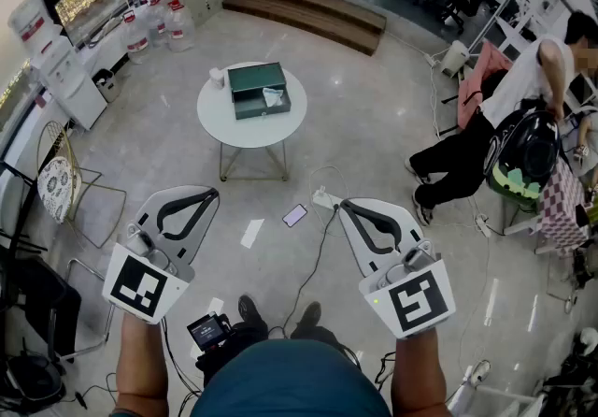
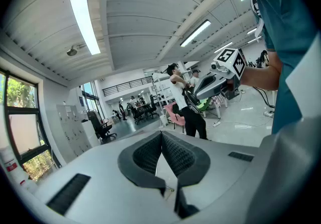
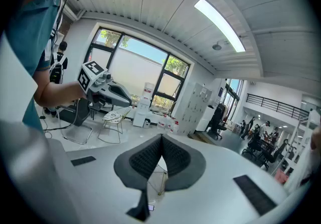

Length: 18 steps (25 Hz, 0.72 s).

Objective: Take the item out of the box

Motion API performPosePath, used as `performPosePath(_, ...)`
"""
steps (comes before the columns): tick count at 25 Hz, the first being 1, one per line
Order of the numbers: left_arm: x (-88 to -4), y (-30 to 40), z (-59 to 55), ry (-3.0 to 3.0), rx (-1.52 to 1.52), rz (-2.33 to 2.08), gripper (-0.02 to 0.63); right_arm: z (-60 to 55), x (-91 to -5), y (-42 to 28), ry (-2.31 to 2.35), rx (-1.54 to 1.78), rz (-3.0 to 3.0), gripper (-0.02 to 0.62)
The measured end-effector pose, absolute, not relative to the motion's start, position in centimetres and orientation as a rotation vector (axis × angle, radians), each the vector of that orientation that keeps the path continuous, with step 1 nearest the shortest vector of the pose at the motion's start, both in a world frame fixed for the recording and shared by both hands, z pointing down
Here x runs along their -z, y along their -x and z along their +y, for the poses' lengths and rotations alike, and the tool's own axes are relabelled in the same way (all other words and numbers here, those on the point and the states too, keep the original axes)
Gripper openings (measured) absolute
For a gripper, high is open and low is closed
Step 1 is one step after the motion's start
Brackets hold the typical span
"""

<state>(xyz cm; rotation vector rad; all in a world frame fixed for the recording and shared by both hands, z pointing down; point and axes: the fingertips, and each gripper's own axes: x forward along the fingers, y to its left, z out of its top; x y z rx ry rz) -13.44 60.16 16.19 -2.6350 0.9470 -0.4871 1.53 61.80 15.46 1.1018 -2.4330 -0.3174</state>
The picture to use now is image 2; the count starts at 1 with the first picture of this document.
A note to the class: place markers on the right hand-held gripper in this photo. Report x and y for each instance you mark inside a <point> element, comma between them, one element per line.
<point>223,71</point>

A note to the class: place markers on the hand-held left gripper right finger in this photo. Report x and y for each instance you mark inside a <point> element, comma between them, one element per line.
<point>183,160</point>

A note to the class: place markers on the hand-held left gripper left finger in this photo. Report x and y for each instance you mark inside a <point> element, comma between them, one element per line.
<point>140,160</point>

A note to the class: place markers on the person's right forearm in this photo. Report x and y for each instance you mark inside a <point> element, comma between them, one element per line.
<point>260,77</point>

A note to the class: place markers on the person's right hand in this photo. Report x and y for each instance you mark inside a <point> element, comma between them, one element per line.
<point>232,86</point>

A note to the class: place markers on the checkered white table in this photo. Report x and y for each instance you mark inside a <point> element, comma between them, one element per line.
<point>220,101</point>

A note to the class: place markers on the black and green bag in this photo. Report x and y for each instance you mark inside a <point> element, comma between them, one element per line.
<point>194,103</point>

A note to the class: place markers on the white power strip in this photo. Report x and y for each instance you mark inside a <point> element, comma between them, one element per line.
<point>216,124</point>

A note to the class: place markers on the white bin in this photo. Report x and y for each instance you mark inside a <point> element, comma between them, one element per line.
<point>163,120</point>

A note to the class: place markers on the black office chair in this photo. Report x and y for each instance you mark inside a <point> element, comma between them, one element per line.
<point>100,125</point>
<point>140,115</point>
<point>153,106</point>

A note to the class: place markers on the pink chair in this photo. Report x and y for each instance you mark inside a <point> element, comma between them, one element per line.
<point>173,112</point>

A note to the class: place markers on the white shelf rack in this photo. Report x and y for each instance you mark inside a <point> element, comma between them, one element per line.
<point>160,87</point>

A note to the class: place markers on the low white cabinet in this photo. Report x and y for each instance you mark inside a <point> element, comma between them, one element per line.
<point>89,132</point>

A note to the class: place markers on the white locker cabinet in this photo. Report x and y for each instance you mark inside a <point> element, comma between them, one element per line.
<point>72,130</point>

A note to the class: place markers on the black balcony railing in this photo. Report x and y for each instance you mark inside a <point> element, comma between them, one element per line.
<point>125,86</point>

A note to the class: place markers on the person's teal shirt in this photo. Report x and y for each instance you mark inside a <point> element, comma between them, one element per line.
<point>286,29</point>

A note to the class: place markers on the black framed window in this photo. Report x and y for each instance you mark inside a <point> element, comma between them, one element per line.
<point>22,130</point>

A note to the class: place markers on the round ceiling lamp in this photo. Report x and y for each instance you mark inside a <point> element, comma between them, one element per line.
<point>72,51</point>

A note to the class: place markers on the white bottle red label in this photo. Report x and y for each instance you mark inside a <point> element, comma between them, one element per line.
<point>11,165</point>

